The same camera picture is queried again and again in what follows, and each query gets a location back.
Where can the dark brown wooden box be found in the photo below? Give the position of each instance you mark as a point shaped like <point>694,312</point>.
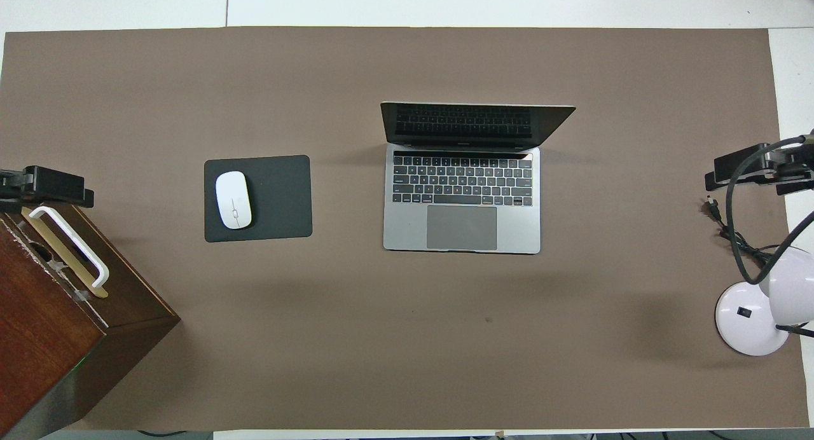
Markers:
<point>44,338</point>

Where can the black mouse pad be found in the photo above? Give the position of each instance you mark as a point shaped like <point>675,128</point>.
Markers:
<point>283,198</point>

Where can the white desk lamp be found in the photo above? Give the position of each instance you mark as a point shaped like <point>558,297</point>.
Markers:
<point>747,319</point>

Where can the white computer mouse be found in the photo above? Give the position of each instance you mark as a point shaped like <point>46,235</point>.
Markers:
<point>233,199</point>

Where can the silver grey laptop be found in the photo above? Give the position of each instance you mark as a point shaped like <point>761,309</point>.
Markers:
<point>407,230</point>

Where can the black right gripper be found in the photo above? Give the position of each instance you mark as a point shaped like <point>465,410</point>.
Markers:
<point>744,163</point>

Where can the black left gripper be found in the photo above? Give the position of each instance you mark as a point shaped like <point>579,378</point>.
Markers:
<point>54,184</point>

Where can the brown table mat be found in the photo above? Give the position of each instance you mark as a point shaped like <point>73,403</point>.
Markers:
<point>381,344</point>

